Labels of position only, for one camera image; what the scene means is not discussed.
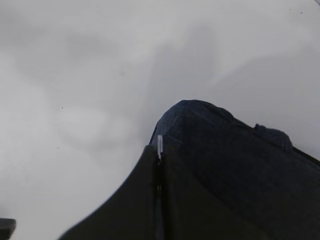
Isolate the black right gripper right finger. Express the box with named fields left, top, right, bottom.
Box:
left=162, top=147, right=250, bottom=240

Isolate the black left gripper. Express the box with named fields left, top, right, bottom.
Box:
left=0, top=218, right=17, bottom=240

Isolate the navy blue fabric bag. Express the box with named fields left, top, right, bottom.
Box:
left=150, top=100, right=320, bottom=240

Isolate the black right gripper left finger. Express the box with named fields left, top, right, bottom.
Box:
left=60, top=145, right=158, bottom=240

